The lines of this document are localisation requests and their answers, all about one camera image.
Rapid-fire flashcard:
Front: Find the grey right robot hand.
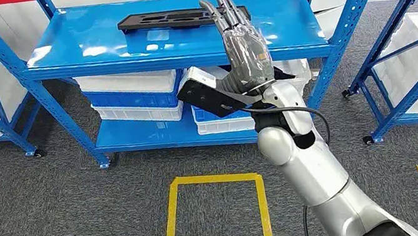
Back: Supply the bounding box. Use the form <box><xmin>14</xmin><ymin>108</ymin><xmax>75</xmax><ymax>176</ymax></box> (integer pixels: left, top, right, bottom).
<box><xmin>197</xmin><ymin>0</ymin><xmax>278</xmax><ymax>100</ymax></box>

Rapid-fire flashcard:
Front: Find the black plastic panel part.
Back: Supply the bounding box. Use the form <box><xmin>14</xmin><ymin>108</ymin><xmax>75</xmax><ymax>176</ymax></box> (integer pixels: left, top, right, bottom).
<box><xmin>116</xmin><ymin>0</ymin><xmax>252</xmax><ymax>41</ymax></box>

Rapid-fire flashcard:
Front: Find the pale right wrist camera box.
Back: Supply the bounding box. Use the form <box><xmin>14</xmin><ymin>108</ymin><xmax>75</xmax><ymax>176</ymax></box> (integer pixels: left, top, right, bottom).
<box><xmin>172</xmin><ymin>58</ymin><xmax>253</xmax><ymax>125</ymax></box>

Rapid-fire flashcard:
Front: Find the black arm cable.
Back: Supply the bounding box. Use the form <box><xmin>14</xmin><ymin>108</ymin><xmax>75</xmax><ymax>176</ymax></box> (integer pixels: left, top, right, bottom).
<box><xmin>228</xmin><ymin>90</ymin><xmax>348</xmax><ymax>236</ymax></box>

